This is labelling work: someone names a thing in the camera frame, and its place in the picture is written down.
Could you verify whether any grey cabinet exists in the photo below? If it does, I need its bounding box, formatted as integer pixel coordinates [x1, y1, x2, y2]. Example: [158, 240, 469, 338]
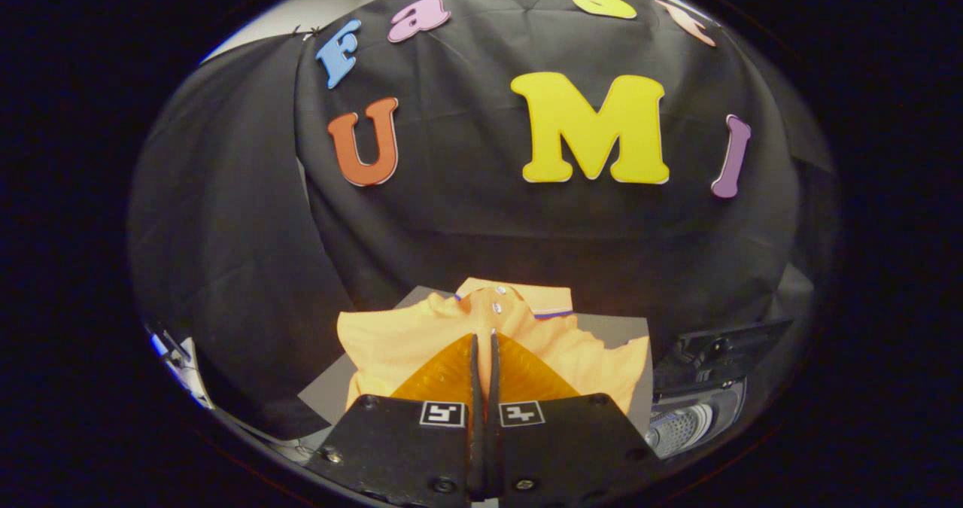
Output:
[298, 286, 655, 438]

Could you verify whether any black backdrop cloth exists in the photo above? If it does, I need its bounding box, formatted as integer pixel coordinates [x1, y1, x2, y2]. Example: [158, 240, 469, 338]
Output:
[128, 0, 840, 443]

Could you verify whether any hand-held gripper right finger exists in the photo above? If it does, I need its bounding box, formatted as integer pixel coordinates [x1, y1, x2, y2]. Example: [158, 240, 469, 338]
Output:
[488, 330, 664, 506]

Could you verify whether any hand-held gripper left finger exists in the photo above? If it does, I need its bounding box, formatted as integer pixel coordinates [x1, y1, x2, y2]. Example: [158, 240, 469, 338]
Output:
[305, 333, 483, 506]

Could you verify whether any yellow polo shirt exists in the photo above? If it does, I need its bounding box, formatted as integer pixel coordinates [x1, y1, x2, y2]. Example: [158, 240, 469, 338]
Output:
[336, 278, 651, 417]

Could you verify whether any blue and white object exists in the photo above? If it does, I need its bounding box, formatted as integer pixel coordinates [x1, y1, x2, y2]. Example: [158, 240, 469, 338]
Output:
[149, 326, 217, 411]

